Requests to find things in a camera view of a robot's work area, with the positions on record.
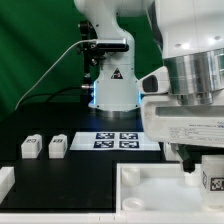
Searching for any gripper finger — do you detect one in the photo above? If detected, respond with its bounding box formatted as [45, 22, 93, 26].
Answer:
[178, 145, 195, 174]

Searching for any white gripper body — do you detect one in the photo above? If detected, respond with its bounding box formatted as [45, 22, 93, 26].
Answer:
[141, 93, 224, 148]

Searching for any white square tabletop part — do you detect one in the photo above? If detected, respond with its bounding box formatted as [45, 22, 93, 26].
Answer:
[116, 163, 224, 214]

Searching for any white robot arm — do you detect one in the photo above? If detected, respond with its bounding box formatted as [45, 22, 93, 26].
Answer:
[74, 0, 224, 148]

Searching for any white sheet with tags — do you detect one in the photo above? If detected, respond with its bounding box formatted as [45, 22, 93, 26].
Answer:
[70, 132, 160, 151]

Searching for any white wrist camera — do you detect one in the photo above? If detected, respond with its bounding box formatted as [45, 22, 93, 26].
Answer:
[138, 66, 170, 95]

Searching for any black cable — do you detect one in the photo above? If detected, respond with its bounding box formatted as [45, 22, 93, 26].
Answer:
[19, 87, 84, 107]

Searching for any white cable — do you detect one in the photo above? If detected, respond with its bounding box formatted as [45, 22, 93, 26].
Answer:
[14, 39, 98, 111]

